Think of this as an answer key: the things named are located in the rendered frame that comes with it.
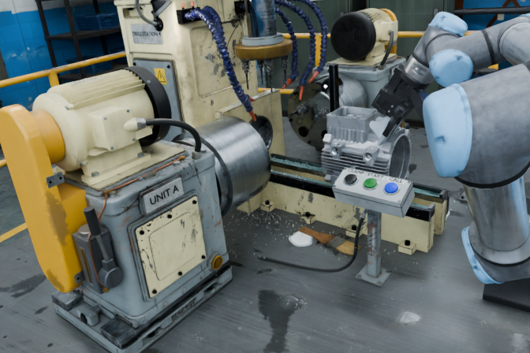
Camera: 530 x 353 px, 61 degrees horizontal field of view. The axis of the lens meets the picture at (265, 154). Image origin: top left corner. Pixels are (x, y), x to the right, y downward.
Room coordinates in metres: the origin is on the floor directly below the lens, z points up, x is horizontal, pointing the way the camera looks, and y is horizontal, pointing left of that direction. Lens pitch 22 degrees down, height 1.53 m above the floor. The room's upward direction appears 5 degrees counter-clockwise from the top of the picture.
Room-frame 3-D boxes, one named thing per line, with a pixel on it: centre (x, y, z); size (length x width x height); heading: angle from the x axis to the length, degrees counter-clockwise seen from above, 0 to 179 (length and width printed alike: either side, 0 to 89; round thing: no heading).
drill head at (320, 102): (1.66, -0.27, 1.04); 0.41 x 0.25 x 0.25; 140
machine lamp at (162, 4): (1.38, 0.27, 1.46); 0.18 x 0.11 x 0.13; 50
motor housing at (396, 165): (1.21, -0.29, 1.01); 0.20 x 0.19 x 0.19; 51
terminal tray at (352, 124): (1.24, -0.26, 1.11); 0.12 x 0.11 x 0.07; 51
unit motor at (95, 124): (0.90, 0.33, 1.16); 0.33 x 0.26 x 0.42; 140
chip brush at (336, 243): (1.12, -0.16, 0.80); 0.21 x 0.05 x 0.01; 44
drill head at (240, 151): (1.14, 0.17, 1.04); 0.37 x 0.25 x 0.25; 140
